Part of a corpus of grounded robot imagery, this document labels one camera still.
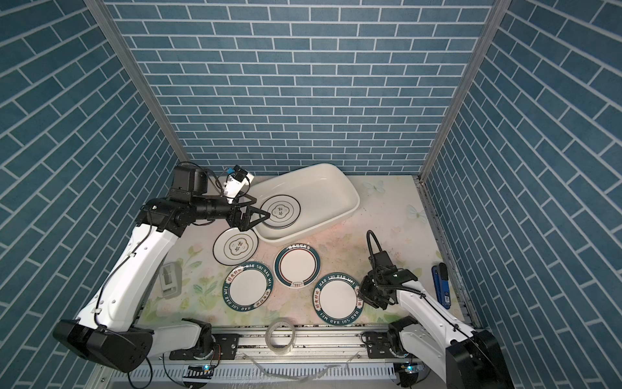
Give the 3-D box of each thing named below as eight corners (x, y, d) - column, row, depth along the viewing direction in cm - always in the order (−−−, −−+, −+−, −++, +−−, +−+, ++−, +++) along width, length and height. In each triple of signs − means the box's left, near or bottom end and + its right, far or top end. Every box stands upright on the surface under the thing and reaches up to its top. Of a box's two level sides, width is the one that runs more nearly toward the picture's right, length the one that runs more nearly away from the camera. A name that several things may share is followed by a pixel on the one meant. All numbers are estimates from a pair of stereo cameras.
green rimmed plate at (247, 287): (218, 311, 82) (216, 309, 81) (231, 264, 94) (229, 261, 92) (269, 311, 83) (268, 309, 81) (275, 264, 94) (275, 262, 92)
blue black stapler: (437, 307, 85) (445, 302, 80) (430, 268, 94) (436, 261, 89) (447, 309, 84) (454, 303, 79) (439, 269, 94) (445, 262, 89)
